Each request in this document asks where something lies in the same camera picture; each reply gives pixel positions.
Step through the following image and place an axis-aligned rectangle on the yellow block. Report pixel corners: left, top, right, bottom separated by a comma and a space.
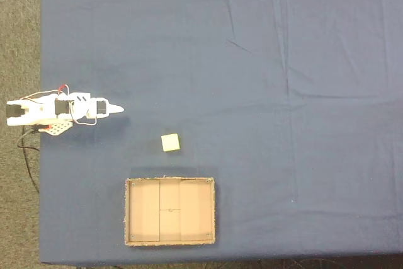
161, 133, 181, 153

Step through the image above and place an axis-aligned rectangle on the black power cable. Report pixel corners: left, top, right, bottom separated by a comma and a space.
16, 127, 41, 195

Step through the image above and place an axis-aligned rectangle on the red and white wire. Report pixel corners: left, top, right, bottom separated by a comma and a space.
21, 84, 71, 101

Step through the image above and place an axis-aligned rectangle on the open cardboard box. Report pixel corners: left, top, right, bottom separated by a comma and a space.
124, 176, 217, 247

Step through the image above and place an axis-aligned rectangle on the blue tablecloth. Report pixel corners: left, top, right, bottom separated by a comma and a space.
38, 0, 403, 265

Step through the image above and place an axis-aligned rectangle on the white perforated mounting plate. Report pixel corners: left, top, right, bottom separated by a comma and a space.
43, 120, 73, 137

